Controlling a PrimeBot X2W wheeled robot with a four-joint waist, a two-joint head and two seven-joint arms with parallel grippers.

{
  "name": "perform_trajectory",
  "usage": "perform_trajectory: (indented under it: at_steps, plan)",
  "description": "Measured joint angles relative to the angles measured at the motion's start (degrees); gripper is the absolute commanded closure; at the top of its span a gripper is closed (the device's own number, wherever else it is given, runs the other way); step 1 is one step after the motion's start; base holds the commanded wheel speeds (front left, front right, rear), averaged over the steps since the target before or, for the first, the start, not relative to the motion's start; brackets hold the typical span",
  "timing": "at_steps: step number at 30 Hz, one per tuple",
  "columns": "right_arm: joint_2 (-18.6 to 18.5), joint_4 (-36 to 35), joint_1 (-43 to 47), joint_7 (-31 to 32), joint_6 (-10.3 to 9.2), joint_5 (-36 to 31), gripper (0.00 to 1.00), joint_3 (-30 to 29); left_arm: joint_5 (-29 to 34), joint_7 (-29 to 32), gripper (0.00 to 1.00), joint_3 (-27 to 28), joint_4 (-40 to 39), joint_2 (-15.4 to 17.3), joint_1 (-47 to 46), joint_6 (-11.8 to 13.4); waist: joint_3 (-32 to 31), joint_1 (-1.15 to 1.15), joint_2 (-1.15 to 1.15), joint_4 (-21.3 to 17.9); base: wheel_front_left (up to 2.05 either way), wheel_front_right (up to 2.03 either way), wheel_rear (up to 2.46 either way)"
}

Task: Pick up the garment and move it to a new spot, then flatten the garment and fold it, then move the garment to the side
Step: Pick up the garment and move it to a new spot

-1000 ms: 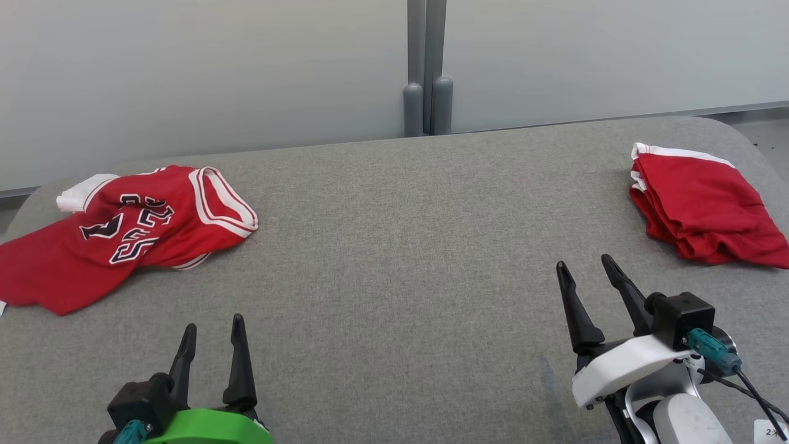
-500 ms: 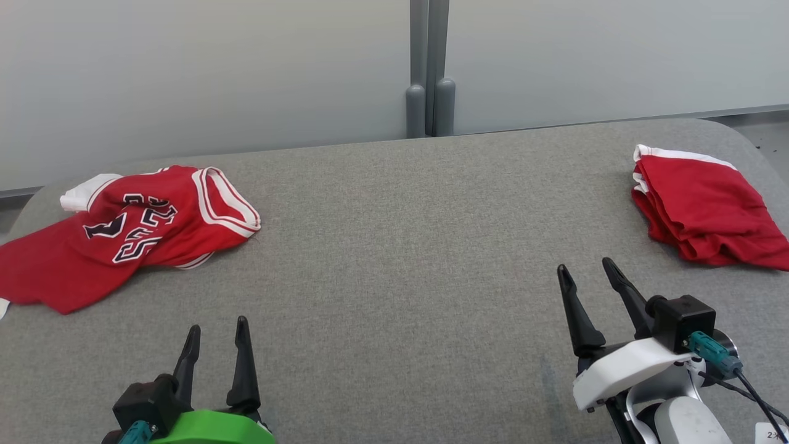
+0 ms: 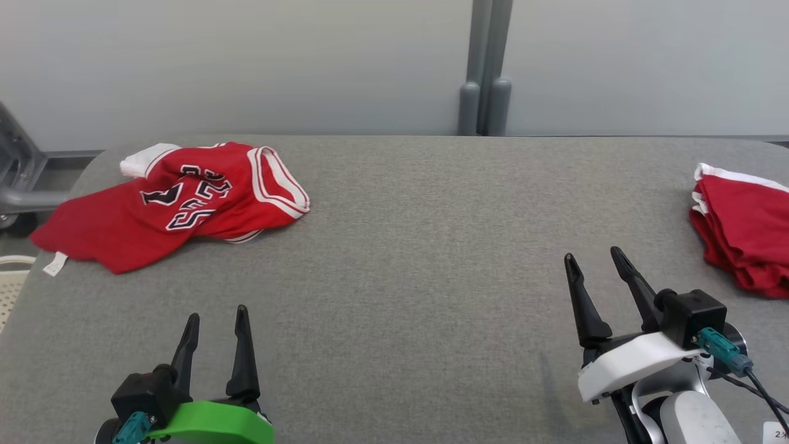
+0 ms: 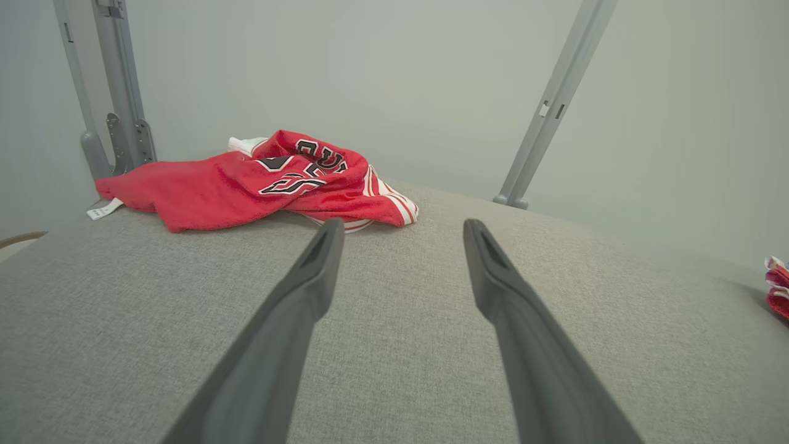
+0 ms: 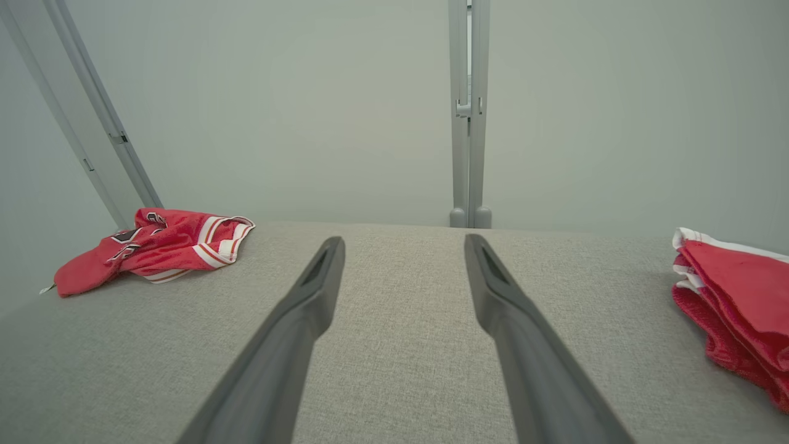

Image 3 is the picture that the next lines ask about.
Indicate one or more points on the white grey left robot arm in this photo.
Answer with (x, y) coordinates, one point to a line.
(105, 435)

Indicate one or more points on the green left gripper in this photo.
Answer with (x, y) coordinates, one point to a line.
(216, 425)

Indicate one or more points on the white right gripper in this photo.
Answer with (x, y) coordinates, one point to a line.
(629, 364)

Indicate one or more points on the red basketball jersey black numbers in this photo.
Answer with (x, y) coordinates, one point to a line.
(123, 222)

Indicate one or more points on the red white-trimmed basketball shorts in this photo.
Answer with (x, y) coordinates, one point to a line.
(746, 228)

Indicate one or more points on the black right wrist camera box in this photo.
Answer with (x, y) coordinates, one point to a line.
(693, 314)

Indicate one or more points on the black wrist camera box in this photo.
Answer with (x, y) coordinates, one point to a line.
(145, 388)
(693, 314)

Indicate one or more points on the white perforated laundry basket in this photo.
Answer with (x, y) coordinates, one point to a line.
(11, 296)

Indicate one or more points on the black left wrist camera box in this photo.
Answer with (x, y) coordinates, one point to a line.
(145, 388)

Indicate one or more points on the grey partition post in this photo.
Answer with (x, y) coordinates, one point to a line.
(487, 55)

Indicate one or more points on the grey post with bracket plates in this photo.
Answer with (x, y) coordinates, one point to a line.
(18, 166)

